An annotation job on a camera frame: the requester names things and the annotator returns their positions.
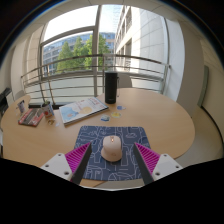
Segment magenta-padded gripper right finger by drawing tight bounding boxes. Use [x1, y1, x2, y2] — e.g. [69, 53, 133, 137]
[133, 142, 184, 186]

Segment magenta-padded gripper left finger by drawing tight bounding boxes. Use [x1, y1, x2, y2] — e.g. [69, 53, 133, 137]
[40, 142, 94, 186]

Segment pale pink computer mouse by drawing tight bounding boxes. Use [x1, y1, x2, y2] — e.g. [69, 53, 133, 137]
[100, 134, 123, 163]

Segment blue patterned mouse pad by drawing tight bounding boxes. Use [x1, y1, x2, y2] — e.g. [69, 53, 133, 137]
[73, 125, 152, 182]

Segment light blue magazine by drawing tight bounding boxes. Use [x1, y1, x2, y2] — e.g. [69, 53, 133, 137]
[58, 96, 110, 127]

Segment round yellow sticker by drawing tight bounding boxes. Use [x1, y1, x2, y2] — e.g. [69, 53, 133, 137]
[110, 111, 123, 119]

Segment red magazine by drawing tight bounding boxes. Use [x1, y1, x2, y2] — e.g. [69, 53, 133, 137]
[17, 107, 45, 128]

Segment small white blue cup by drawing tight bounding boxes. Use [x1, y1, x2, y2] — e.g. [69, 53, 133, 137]
[17, 99, 26, 114]

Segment black cylindrical tumbler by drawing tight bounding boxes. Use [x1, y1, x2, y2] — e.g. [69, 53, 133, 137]
[104, 70, 120, 105]

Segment grey chair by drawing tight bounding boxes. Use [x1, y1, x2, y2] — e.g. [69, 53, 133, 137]
[117, 72, 133, 89]
[13, 89, 26, 101]

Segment metal balcony railing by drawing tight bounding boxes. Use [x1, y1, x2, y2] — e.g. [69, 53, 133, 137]
[20, 54, 172, 104]

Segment black printer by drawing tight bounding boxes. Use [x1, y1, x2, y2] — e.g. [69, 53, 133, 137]
[0, 87, 12, 111]

